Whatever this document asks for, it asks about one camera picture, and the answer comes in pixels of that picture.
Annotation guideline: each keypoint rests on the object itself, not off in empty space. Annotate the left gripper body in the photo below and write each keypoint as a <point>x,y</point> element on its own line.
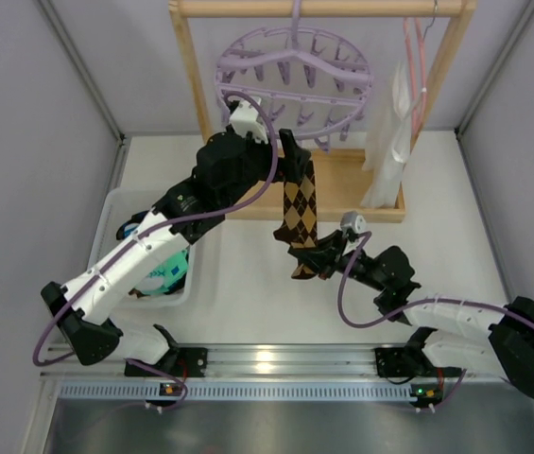
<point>279,158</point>

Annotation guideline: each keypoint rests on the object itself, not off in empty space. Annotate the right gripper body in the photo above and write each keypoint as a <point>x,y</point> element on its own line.
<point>334,251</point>

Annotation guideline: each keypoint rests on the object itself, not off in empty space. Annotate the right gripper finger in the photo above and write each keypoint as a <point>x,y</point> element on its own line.
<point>333,243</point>
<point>314,262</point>

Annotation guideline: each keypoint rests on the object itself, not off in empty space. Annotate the brown argyle sock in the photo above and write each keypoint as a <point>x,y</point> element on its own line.
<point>299,229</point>

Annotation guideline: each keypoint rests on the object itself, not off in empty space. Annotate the purple round clip hanger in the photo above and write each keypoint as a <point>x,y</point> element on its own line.
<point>307,79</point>

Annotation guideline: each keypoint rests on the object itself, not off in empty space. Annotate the green sock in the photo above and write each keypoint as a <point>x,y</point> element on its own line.
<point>166,279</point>

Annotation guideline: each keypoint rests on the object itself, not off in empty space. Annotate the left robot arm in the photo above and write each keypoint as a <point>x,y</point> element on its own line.
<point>82,307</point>

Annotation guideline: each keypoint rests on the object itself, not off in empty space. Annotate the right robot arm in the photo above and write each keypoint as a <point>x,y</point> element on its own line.
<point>449,332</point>

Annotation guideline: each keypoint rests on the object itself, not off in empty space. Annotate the pink clothes hanger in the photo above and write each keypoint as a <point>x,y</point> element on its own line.
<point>417,69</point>

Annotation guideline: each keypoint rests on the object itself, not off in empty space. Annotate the socks pile in basket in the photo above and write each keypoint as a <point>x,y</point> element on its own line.
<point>128,227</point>

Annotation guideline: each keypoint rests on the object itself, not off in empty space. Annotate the white hanging garment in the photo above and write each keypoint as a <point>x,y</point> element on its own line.
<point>388,136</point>

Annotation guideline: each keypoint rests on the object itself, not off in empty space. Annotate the white plastic basket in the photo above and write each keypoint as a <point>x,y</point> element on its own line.
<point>119,206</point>

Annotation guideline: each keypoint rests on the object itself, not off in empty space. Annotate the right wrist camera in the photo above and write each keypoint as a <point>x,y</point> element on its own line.
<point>353,225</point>

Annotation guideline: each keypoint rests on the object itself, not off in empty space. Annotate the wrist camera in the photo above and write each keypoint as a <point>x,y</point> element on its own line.
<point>353,225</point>
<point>244,119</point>

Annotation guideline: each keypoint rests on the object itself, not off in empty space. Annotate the wooden clothes rack frame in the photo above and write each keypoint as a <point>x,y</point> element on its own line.
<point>340,182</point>

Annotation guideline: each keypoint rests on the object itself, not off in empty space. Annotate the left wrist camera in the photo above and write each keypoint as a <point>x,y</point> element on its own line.
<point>244,119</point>

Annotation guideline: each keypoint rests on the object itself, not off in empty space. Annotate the aluminium mounting rail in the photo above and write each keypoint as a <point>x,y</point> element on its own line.
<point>262,372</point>

